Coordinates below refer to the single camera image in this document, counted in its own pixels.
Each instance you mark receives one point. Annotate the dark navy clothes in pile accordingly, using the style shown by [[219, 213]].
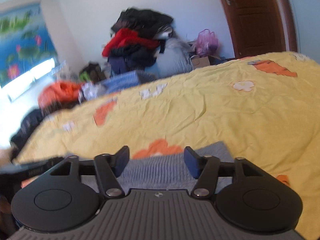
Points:
[[130, 58]]

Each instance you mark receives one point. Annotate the grey bundle under pile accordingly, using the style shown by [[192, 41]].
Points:
[[173, 61]]

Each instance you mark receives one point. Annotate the yellow carrot print bedspread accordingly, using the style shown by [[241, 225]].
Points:
[[264, 108]]

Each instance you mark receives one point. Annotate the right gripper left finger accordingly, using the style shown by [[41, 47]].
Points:
[[107, 169]]

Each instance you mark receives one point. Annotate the light blue knit sweater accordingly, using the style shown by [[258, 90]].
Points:
[[127, 80]]

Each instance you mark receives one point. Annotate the cardboard box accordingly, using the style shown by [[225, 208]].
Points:
[[199, 62]]

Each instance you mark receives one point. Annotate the white plastic bag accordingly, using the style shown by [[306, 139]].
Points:
[[90, 91]]

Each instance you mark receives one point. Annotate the navy and grey knit sweater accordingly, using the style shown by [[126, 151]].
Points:
[[165, 172]]

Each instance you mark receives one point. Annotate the brown wooden door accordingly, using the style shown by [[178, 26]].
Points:
[[260, 26]]

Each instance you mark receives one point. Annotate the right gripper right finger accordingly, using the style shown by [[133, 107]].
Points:
[[205, 170]]

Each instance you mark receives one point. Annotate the orange plastic bag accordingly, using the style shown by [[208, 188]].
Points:
[[59, 91]]

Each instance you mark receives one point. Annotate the red knit garment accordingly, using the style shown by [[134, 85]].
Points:
[[125, 37]]

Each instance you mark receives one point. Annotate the pink mesh bag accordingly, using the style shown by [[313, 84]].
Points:
[[206, 43]]

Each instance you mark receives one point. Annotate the black clothes on pile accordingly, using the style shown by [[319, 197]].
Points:
[[145, 22]]

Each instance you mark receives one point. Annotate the lotus flower window blind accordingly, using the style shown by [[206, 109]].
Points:
[[25, 41]]

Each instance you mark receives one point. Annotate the black clothes at bed head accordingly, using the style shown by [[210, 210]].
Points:
[[28, 125]]

